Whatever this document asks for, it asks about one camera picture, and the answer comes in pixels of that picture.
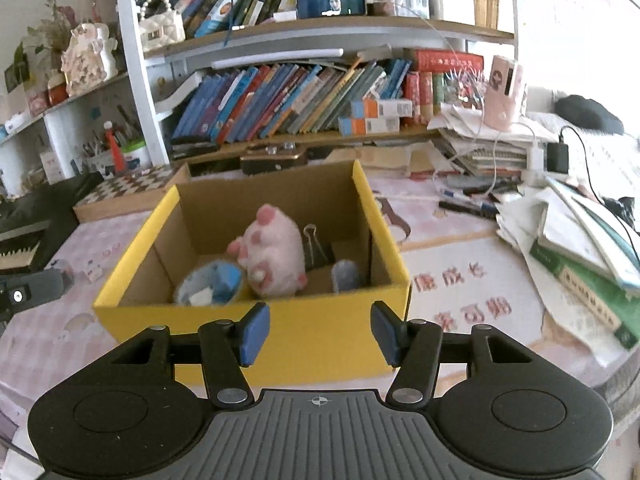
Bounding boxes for black power adapter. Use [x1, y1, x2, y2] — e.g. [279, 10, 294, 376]
[546, 142, 570, 174]

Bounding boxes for pink card box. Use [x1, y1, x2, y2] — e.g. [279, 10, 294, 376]
[483, 55, 526, 132]

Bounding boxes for brown wooden case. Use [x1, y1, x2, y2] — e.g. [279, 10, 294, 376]
[240, 142, 308, 176]

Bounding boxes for blue tissue packet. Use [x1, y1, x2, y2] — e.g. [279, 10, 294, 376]
[331, 259, 361, 294]

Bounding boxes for yellow tape roll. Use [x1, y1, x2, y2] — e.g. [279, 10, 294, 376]
[174, 259, 245, 307]

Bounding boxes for wooden chessboard box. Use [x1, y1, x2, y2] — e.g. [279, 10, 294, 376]
[74, 165, 191, 223]

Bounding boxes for white pearl handbag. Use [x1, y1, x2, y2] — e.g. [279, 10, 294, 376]
[139, 0, 186, 52]

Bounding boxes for orange white boxes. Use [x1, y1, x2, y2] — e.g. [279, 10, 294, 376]
[338, 99, 413, 136]

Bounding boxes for black binder clip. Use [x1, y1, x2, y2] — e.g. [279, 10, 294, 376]
[303, 223, 335, 271]

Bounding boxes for white bookshelf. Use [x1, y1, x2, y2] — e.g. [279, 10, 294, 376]
[1, 0, 518, 179]

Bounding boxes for yellow cardboard box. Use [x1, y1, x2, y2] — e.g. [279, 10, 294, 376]
[93, 162, 410, 388]

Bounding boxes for row of leaning books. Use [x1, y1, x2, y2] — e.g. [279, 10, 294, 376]
[168, 49, 485, 148]

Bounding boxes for pile of papers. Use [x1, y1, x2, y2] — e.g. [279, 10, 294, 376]
[426, 104, 640, 369]

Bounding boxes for green lid white jar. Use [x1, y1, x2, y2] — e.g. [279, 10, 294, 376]
[122, 139, 152, 171]

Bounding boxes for floral decorated house box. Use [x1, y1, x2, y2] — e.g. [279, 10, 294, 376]
[61, 23, 118, 96]

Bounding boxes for phone on shelf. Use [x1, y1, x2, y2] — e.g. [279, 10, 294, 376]
[296, 0, 367, 20]

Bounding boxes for red tassel ornament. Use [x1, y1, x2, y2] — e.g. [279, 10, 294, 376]
[103, 122, 127, 174]

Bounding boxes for pink plush pig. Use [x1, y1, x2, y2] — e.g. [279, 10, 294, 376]
[227, 204, 307, 298]

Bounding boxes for black Yamaha keyboard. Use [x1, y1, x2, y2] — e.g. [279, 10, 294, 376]
[1, 172, 103, 275]

